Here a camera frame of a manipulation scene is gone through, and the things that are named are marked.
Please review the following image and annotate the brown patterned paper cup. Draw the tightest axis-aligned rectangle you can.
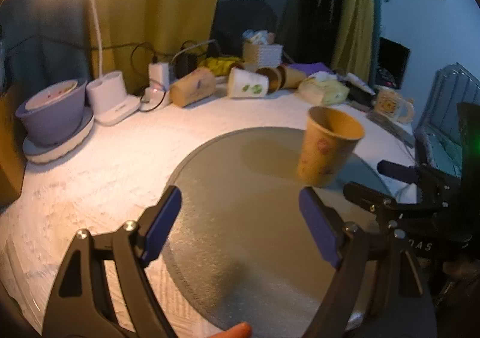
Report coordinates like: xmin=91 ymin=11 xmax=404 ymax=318
xmin=297 ymin=106 xmax=365 ymax=188

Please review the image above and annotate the brown paper cup lying right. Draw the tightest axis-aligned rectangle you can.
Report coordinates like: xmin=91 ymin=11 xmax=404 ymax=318
xmin=277 ymin=65 xmax=307 ymax=89

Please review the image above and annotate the brown paper cup lying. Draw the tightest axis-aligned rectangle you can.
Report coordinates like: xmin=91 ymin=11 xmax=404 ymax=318
xmin=256 ymin=67 xmax=281 ymax=94
xmin=277 ymin=65 xmax=307 ymax=89
xmin=170 ymin=67 xmax=216 ymax=108

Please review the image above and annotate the brown paper cup lying middle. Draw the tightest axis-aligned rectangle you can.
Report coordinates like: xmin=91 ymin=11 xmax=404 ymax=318
xmin=256 ymin=67 xmax=281 ymax=94

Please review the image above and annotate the white leaf paper cup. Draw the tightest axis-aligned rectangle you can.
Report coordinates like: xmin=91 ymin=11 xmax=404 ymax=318
xmin=227 ymin=67 xmax=269 ymax=99

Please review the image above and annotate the brown paper cup lying left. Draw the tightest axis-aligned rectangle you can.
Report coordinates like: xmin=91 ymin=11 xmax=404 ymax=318
xmin=170 ymin=67 xmax=216 ymax=108

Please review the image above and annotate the grey bed headboard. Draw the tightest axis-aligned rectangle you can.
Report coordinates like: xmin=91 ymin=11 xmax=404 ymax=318
xmin=414 ymin=63 xmax=479 ymax=178

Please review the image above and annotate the white bear mug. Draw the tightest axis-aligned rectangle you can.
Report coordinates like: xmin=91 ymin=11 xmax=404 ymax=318
xmin=373 ymin=87 xmax=415 ymax=124

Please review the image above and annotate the round grey heating mat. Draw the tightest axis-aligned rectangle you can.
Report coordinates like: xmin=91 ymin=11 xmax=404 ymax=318
xmin=160 ymin=126 xmax=399 ymax=335

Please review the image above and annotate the black television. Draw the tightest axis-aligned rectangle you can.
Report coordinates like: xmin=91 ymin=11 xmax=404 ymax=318
xmin=375 ymin=37 xmax=410 ymax=90

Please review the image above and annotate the green tissue pack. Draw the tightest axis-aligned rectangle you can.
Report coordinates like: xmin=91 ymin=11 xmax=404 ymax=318
xmin=297 ymin=71 xmax=350 ymax=106

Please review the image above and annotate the yellow curtain right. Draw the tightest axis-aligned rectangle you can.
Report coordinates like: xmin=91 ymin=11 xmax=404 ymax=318
xmin=332 ymin=0 xmax=374 ymax=83

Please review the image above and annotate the yellow curtain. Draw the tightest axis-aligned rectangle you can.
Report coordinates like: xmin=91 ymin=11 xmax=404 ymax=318
xmin=332 ymin=0 xmax=374 ymax=83
xmin=96 ymin=0 xmax=217 ymax=94

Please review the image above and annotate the purple cloth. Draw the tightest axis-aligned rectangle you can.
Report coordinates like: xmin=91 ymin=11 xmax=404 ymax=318
xmin=289 ymin=62 xmax=333 ymax=76

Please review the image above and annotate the white scalloped plate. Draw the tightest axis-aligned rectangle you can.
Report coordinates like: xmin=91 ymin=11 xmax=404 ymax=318
xmin=22 ymin=106 xmax=95 ymax=165

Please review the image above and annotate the white woven basket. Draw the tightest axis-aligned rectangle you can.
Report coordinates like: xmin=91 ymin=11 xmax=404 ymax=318
xmin=242 ymin=42 xmax=283 ymax=67

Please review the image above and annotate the purple bowl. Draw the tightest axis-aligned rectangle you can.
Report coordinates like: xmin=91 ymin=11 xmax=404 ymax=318
xmin=16 ymin=79 xmax=87 ymax=146

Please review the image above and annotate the yellow cloth item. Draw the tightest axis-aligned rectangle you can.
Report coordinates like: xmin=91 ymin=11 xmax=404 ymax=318
xmin=198 ymin=57 xmax=242 ymax=76

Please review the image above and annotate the black charger block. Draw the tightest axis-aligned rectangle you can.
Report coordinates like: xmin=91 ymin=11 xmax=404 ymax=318
xmin=175 ymin=53 xmax=197 ymax=79

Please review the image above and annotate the white power adapter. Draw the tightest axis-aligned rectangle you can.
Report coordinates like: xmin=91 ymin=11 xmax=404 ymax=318
xmin=148 ymin=62 xmax=170 ymax=92

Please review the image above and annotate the yellow curtain left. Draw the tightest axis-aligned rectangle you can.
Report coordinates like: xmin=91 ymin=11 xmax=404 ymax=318
xmin=96 ymin=0 xmax=217 ymax=94

